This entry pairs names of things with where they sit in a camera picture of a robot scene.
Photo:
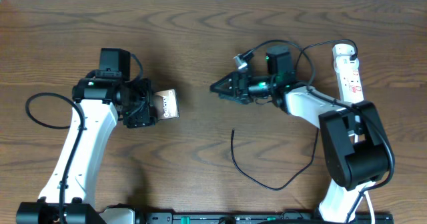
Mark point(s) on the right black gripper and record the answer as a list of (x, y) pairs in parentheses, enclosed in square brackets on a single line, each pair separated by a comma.
[(243, 94)]

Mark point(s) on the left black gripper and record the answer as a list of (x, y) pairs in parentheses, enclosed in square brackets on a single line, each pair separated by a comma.
[(143, 104)]

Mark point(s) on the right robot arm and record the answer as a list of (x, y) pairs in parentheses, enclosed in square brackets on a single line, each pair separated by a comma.
[(357, 152)]

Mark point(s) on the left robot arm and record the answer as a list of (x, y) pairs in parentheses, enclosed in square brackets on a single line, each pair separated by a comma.
[(69, 195)]

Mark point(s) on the white USB charger adapter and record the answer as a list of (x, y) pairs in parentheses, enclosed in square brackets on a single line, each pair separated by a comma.
[(343, 49)]

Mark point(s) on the white power strip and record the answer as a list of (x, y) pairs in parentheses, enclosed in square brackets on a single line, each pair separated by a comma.
[(348, 77)]

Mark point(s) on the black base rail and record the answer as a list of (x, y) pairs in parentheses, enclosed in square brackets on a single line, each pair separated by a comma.
[(244, 218)]

